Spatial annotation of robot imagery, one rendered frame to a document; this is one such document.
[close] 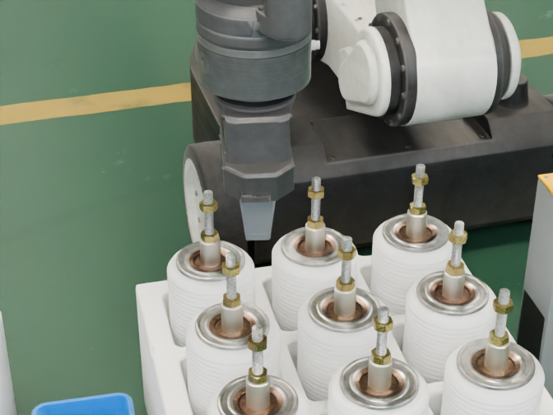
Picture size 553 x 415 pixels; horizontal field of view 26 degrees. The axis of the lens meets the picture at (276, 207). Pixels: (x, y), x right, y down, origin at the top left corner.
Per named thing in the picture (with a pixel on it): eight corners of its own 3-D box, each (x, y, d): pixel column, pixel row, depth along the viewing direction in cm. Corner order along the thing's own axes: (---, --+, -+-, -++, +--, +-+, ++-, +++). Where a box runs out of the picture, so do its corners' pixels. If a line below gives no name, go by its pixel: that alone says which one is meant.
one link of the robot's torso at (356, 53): (268, -40, 184) (374, 25, 141) (391, -53, 188) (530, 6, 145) (273, 59, 189) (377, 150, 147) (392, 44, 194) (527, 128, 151)
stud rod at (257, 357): (253, 388, 111) (252, 323, 107) (263, 388, 111) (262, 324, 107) (252, 394, 110) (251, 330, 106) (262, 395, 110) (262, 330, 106)
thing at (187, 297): (160, 378, 142) (151, 252, 132) (232, 352, 146) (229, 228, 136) (196, 426, 135) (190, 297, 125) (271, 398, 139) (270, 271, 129)
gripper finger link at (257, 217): (238, 236, 100) (236, 172, 96) (276, 235, 100) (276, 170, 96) (239, 247, 98) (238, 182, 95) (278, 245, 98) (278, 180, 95)
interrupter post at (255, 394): (243, 398, 112) (243, 371, 111) (268, 395, 113) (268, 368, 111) (247, 415, 110) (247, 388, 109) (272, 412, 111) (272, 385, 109)
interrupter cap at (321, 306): (365, 342, 119) (366, 337, 119) (296, 324, 122) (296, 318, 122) (391, 301, 125) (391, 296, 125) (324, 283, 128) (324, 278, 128)
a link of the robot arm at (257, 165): (197, 128, 103) (192, -3, 96) (309, 123, 103) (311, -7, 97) (201, 206, 92) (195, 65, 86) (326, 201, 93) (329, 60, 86)
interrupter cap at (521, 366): (548, 384, 114) (549, 380, 114) (474, 399, 112) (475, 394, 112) (513, 337, 120) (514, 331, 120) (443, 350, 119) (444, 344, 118)
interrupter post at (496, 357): (512, 372, 116) (515, 346, 114) (489, 377, 115) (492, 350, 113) (501, 357, 118) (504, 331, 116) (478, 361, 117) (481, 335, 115)
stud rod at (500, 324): (503, 356, 115) (511, 293, 111) (492, 356, 115) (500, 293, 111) (500, 350, 116) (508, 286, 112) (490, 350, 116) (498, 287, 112)
